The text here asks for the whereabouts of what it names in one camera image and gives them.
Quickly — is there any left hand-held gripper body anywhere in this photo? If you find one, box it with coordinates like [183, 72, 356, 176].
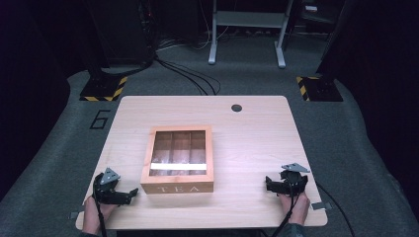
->
[93, 167, 131, 206]

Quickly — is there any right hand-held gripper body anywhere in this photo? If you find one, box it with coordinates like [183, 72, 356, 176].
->
[276, 162, 311, 198]

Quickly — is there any wooden tea box glass lid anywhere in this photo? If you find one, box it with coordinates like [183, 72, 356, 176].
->
[139, 124, 215, 196]

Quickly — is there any person's left hand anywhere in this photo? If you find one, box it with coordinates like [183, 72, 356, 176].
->
[81, 195, 119, 236]

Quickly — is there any person's right hand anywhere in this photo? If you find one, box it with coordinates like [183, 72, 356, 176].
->
[279, 191, 311, 227]

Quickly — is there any black stand base hazard tape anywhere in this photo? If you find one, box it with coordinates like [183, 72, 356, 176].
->
[295, 75, 344, 103]
[79, 75, 128, 103]

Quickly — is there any black cabinet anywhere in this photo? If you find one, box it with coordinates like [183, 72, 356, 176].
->
[86, 0, 156, 68]

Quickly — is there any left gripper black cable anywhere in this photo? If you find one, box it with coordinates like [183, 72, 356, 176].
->
[93, 179, 109, 237]

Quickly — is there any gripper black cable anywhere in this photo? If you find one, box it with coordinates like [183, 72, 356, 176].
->
[270, 183, 300, 237]
[93, 179, 109, 237]

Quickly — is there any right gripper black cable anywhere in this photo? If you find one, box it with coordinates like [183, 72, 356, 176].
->
[270, 183, 300, 237]

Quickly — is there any grey metal table bracket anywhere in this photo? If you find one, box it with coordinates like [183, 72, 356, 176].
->
[310, 201, 333, 211]

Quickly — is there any black cable beside table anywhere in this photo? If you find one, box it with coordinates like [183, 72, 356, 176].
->
[315, 182, 356, 237]

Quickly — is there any black floor cables bundle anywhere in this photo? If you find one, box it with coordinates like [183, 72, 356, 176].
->
[153, 39, 222, 97]

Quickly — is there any white metal desk frame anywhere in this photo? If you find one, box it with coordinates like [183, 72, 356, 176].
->
[208, 0, 294, 69]

